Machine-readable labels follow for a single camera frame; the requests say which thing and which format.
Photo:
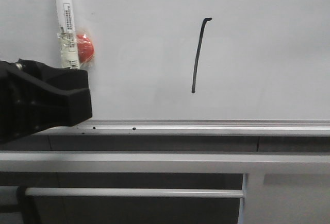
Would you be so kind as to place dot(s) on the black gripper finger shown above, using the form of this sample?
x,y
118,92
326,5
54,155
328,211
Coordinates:
x,y
36,97

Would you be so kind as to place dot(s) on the red round magnet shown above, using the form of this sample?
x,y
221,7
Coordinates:
x,y
85,48

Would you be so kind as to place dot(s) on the white black-tipped whiteboard marker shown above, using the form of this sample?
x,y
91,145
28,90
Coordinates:
x,y
67,34

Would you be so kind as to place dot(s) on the white horizontal stand bar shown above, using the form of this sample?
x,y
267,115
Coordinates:
x,y
134,192

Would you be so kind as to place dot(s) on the grey padded bar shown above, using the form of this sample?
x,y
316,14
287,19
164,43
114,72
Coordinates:
x,y
8,195

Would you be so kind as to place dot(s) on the large whiteboard with aluminium frame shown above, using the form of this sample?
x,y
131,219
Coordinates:
x,y
235,67

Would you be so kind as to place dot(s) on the white metal stand frame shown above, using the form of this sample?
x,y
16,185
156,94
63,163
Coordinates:
x,y
278,188

